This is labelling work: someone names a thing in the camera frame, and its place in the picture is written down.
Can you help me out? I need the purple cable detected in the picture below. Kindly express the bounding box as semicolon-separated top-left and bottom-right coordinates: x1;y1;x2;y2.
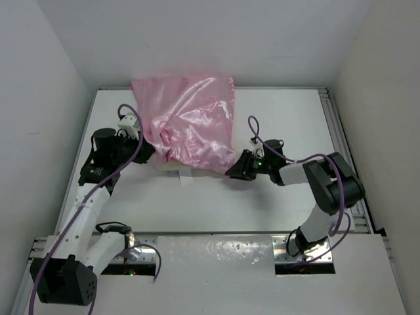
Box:
247;115;352;263
28;104;162;315

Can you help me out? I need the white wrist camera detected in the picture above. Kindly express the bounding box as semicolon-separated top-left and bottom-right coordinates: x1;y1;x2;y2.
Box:
250;138;264;158
117;113;140;138

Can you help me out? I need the pink pillowcase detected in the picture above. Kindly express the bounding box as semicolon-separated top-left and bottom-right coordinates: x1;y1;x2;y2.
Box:
131;74;236;174

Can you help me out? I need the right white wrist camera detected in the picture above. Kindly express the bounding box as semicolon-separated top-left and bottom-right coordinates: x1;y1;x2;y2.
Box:
250;138;264;158

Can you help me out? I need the metal base plate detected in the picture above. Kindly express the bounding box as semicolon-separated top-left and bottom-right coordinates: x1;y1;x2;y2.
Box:
111;238;158;264
272;236;335;264

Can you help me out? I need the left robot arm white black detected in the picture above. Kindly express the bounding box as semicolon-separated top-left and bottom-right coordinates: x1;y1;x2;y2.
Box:
28;127;153;314

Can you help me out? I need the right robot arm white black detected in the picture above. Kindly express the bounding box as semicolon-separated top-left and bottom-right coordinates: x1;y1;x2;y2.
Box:
225;139;365;257

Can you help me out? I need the cream pillow with bear print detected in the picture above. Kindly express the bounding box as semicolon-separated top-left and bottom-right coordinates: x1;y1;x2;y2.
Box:
154;160;225;186

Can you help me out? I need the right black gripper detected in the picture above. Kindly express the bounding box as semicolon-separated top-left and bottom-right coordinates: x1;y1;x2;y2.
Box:
226;150;272;181

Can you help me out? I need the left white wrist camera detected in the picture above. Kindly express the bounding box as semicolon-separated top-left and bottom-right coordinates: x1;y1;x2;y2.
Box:
117;113;140;138

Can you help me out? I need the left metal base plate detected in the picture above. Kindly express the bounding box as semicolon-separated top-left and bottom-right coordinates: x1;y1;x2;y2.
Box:
111;238;158;264

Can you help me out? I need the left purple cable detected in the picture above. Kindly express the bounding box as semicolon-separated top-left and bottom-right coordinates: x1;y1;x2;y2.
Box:
28;104;162;315

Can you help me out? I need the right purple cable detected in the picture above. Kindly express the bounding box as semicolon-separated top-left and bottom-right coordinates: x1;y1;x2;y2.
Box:
247;115;352;263

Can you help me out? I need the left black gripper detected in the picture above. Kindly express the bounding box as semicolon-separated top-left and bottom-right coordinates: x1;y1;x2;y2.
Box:
112;129;156;168

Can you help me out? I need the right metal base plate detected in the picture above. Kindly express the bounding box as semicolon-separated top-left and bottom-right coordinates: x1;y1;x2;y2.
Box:
272;236;335;264

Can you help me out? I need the aluminium table frame rail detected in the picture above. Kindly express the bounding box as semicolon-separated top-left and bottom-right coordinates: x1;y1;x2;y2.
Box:
318;87;387;238

